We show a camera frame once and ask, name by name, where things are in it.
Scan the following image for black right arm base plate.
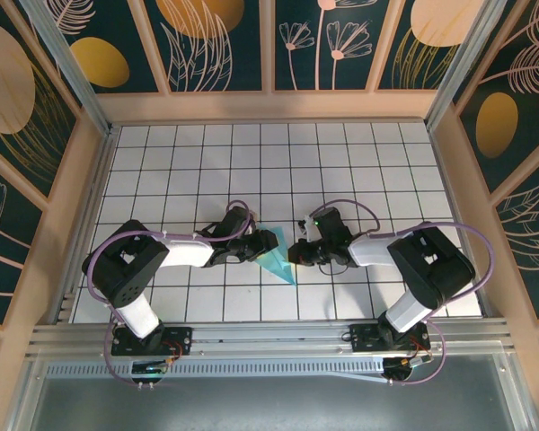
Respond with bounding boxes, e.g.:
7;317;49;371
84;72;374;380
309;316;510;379
349;322;431;354

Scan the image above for grey metal sheet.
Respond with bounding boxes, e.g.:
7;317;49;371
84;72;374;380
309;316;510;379
8;352;538;431

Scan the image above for light blue paper sheet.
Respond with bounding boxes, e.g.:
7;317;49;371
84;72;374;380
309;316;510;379
251;224;298;287

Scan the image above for aluminium side rail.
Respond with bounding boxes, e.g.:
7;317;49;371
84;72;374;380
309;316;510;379
53;125;120;324

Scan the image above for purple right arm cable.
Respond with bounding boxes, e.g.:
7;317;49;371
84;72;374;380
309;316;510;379
307;199;498;387

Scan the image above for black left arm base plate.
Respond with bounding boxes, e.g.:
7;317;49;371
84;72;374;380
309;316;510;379
110;326;193;356

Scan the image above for slotted grey cable duct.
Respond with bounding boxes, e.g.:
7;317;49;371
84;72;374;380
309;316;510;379
44;354;390;383

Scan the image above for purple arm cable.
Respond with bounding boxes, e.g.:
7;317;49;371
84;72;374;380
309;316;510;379
307;199;498;387
89;199;255;388

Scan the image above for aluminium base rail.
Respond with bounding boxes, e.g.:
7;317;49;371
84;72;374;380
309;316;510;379
26;317;513;360

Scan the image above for thin black cable loop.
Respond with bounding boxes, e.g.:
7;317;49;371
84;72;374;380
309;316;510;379
316;261;350;277

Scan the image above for aluminium corner post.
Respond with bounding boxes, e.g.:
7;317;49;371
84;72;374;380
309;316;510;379
20;0;116;136
424;0;522;131

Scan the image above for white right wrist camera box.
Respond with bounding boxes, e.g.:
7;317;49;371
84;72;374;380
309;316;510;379
297;216;319;242

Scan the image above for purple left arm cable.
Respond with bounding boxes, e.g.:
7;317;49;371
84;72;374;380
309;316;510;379
89;199;255;388

